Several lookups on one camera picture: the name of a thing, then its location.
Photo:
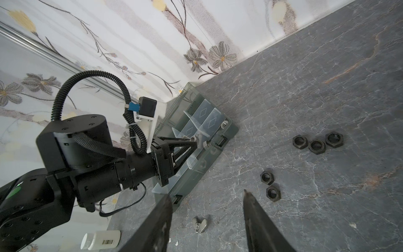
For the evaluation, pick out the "white pill bottle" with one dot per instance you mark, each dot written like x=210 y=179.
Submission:
x=100 y=240

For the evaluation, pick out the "black hex nut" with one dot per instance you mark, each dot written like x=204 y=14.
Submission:
x=334 y=139
x=267 y=177
x=273 y=193
x=300 y=142
x=317 y=147

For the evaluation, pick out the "green compartment organizer box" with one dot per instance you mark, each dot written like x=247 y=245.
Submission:
x=193 y=116

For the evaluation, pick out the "silver wing nut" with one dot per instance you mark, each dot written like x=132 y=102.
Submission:
x=199 y=225

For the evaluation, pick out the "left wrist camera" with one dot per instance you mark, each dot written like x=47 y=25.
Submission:
x=146 y=114

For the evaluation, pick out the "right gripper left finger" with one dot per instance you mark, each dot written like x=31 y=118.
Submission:
x=154 y=233

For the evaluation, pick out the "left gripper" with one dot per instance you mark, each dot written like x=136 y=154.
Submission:
x=168 y=165

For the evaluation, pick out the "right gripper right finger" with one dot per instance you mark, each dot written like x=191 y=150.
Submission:
x=261 y=232

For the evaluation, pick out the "silver hex nut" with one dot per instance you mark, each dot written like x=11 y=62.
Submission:
x=224 y=124

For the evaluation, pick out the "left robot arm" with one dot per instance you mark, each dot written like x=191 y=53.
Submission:
x=82 y=166

